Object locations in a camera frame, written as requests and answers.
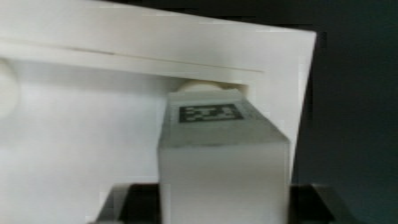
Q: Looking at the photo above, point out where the white square tabletop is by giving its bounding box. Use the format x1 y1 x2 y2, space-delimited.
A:
0 0 317 224

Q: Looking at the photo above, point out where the white leg with tag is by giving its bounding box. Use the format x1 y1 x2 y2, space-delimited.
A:
159 81 290 224

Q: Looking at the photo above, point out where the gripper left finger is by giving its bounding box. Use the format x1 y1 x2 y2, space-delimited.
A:
88 183 161 224

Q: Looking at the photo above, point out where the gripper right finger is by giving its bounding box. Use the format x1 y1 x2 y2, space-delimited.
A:
290 184 356 224

